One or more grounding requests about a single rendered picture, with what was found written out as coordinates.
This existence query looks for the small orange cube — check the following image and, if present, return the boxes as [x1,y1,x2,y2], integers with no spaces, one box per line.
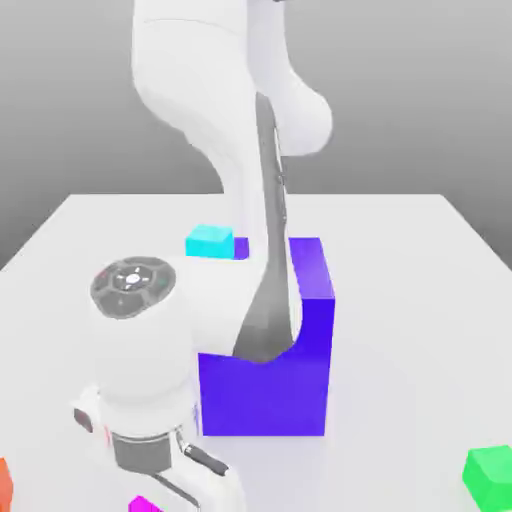
[0,457,14,512]

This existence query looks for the large blue box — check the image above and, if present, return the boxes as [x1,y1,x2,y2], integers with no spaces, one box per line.
[197,236,336,438]

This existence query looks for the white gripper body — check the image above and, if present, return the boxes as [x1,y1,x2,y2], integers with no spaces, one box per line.
[151,462,248,512]

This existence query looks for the small green cube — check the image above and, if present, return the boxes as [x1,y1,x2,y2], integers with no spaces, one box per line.
[461,444,512,512]

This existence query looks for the small magenta cube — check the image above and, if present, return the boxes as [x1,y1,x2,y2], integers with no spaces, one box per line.
[127,494,164,512]

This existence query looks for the small cyan cube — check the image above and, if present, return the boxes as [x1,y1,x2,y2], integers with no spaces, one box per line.
[184,224,236,260]

